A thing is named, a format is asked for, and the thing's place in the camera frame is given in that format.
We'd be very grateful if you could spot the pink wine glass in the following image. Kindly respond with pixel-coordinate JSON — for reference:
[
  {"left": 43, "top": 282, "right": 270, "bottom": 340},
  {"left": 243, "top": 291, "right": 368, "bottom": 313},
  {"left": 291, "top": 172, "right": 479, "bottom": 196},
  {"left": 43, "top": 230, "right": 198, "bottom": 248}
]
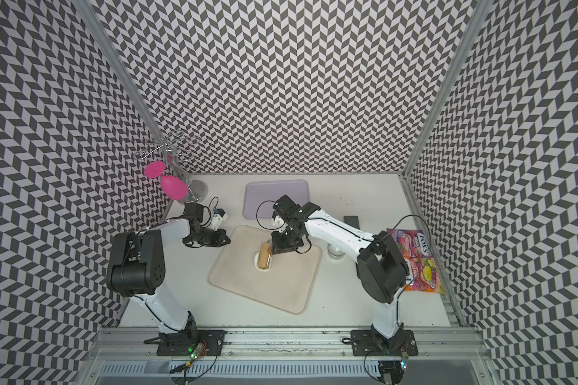
[{"left": 144, "top": 161, "right": 189, "bottom": 201}]

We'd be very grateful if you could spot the colourful candy bag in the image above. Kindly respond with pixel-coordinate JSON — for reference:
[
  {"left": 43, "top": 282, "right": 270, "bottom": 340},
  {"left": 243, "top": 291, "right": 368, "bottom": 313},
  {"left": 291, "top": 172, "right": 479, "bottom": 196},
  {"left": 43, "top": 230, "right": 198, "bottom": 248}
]
[{"left": 387, "top": 229, "right": 446, "bottom": 295}]

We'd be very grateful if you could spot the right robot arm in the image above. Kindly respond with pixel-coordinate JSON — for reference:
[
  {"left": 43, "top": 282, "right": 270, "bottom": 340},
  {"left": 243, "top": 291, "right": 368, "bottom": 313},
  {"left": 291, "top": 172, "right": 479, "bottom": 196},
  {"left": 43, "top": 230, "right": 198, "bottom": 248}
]
[{"left": 260, "top": 195, "right": 414, "bottom": 340}]

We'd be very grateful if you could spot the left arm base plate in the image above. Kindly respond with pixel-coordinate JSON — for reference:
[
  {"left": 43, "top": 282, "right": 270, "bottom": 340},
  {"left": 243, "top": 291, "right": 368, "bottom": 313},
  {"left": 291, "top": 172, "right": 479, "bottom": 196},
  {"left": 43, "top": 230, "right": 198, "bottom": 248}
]
[{"left": 156, "top": 330, "right": 226, "bottom": 357}]

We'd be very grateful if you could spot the black handled metal spatula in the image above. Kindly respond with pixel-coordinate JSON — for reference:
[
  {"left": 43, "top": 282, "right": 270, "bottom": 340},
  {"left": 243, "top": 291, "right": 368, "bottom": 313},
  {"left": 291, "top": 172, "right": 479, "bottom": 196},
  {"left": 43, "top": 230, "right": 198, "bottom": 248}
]
[{"left": 344, "top": 216, "right": 361, "bottom": 229}]

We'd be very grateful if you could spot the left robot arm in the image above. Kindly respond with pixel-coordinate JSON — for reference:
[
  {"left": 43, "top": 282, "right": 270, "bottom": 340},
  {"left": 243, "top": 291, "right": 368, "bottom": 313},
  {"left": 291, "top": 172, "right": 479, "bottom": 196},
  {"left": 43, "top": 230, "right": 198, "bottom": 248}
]
[{"left": 105, "top": 202, "right": 231, "bottom": 334}]

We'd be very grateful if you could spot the purple plastic tray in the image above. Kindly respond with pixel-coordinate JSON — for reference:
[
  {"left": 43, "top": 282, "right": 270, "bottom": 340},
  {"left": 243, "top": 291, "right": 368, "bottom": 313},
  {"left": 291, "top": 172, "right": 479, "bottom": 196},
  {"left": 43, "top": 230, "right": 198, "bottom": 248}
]
[{"left": 242, "top": 180, "right": 310, "bottom": 219}]

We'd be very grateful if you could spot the wooden dough roller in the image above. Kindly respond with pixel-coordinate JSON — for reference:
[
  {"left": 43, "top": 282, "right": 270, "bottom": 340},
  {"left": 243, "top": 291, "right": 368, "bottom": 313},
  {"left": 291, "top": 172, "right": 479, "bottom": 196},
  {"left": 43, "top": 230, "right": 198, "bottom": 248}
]
[{"left": 256, "top": 242, "right": 271, "bottom": 270}]

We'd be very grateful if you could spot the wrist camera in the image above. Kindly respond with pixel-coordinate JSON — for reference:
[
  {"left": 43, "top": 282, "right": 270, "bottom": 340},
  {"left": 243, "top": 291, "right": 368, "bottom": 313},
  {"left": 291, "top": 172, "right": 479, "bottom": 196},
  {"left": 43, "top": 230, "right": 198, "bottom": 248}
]
[
  {"left": 210, "top": 209, "right": 228, "bottom": 231},
  {"left": 272, "top": 216, "right": 286, "bottom": 229}
]

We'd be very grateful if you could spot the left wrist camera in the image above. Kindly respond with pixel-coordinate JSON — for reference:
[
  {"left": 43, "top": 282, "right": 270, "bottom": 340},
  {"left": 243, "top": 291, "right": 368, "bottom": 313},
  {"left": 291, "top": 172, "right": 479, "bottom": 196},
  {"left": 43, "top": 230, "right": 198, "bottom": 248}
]
[{"left": 210, "top": 209, "right": 228, "bottom": 231}]

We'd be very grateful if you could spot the beige plastic tray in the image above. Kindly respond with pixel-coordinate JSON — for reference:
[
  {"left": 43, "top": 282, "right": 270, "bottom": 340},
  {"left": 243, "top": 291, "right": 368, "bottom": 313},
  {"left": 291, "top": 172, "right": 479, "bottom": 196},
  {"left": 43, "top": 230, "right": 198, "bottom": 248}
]
[{"left": 208, "top": 226, "right": 322, "bottom": 314}]

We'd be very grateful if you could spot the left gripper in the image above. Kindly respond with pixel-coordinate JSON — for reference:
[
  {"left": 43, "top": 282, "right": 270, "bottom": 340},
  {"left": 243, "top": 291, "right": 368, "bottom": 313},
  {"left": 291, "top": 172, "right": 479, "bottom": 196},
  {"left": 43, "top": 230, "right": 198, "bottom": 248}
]
[{"left": 185, "top": 227, "right": 231, "bottom": 248}]

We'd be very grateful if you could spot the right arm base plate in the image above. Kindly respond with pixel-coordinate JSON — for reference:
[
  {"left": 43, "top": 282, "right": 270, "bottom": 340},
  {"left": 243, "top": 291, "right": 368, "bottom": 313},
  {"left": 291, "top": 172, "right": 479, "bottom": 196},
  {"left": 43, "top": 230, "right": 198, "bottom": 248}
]
[{"left": 349, "top": 329, "right": 419, "bottom": 357}]

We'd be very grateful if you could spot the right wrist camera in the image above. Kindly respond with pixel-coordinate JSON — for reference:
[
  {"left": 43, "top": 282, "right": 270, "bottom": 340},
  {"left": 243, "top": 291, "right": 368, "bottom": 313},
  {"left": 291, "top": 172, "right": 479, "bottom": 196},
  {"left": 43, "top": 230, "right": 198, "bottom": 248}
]
[{"left": 272, "top": 216, "right": 286, "bottom": 229}]

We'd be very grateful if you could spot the white dough ball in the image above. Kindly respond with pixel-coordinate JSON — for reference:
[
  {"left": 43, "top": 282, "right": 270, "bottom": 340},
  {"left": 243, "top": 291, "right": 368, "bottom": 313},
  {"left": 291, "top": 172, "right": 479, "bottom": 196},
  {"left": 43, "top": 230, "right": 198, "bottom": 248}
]
[{"left": 254, "top": 250, "right": 271, "bottom": 271}]

